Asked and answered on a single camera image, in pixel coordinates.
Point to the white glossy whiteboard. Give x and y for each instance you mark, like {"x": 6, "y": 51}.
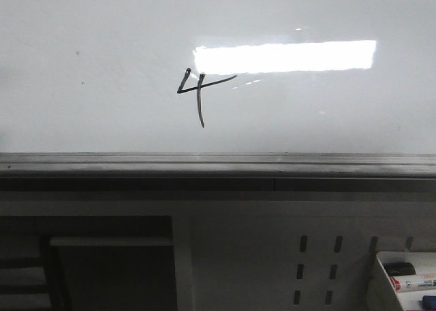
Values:
{"x": 329, "y": 76}

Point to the dark cabinet with white shelf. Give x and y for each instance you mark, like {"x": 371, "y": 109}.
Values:
{"x": 87, "y": 263}

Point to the white marker holder bin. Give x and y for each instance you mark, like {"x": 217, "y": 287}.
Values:
{"x": 381, "y": 294}

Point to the red capped white marker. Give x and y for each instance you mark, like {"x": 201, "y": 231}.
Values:
{"x": 411, "y": 283}

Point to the blue capped marker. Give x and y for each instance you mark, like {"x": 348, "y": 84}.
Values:
{"x": 429, "y": 302}

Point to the dark grey whiteboard tray rail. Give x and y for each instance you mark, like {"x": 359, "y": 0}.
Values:
{"x": 216, "y": 172}

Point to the white pegboard panel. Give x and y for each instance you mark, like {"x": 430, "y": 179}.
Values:
{"x": 292, "y": 255}

